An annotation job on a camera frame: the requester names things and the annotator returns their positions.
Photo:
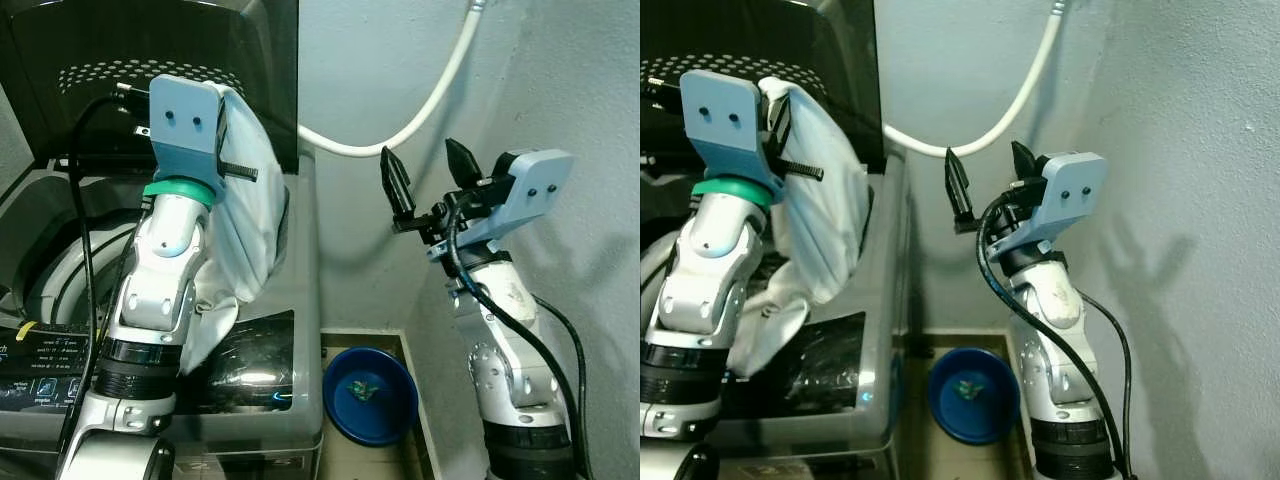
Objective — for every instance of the dark transparent washer lid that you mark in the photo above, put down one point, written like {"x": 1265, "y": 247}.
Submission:
{"x": 120, "y": 40}
{"x": 740, "y": 35}

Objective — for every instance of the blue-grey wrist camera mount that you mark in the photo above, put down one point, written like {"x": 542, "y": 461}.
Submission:
{"x": 185, "y": 130}
{"x": 535, "y": 190}
{"x": 725, "y": 130}
{"x": 1075, "y": 195}

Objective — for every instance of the small green object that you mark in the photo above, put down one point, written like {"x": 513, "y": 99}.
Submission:
{"x": 361, "y": 390}
{"x": 968, "y": 388}

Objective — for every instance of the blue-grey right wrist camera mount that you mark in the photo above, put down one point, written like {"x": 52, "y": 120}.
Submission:
{"x": 535, "y": 190}
{"x": 1075, "y": 195}

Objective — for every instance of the blue plastic basin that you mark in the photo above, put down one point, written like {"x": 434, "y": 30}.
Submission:
{"x": 950, "y": 400}
{"x": 345, "y": 400}

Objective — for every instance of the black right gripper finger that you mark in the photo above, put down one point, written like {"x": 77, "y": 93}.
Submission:
{"x": 397, "y": 185}
{"x": 463, "y": 165}
{"x": 958, "y": 188}
{"x": 1023, "y": 165}

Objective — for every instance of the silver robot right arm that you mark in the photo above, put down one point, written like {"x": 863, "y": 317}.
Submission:
{"x": 500, "y": 370}
{"x": 1050, "y": 370}

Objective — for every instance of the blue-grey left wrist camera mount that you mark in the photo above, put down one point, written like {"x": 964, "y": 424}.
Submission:
{"x": 725, "y": 130}
{"x": 185, "y": 130}

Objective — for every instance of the yellow tape strip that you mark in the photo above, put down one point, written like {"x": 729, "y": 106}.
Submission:
{"x": 28, "y": 328}

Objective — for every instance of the white cloth garment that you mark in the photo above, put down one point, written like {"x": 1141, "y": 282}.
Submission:
{"x": 250, "y": 220}
{"x": 830, "y": 220}

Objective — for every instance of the grey top-load washing machine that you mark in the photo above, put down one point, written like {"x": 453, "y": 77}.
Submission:
{"x": 882, "y": 400}
{"x": 300, "y": 400}

